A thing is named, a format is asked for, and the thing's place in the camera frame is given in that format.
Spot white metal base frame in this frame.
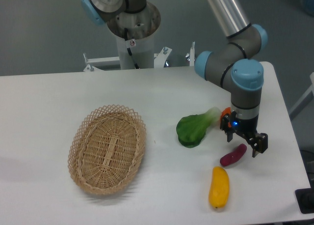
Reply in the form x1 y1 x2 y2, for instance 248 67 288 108
83 41 196 72

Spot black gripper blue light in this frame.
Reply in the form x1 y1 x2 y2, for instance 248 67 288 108
222 107 268 158

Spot yellow mango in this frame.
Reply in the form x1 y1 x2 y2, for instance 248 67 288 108
209 166 230 209

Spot white frame at right edge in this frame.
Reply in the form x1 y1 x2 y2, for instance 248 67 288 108
289 73 314 120

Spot black device at table edge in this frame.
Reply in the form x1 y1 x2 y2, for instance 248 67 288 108
295 188 314 214

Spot orange fruit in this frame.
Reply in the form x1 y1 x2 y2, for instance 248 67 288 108
220 107 231 130

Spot woven wicker basket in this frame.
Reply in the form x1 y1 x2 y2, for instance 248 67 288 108
68 105 146 196

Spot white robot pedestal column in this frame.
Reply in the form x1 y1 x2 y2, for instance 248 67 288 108
115 35 154 70

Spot green bok choy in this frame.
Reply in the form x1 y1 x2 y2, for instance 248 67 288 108
176 107 221 148

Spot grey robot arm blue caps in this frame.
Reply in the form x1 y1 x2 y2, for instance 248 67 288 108
80 0 268 156

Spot purple sweet potato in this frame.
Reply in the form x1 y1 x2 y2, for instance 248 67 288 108
219 143 247 167

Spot black cable on pedestal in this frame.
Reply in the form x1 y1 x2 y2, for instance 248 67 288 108
124 28 140 70

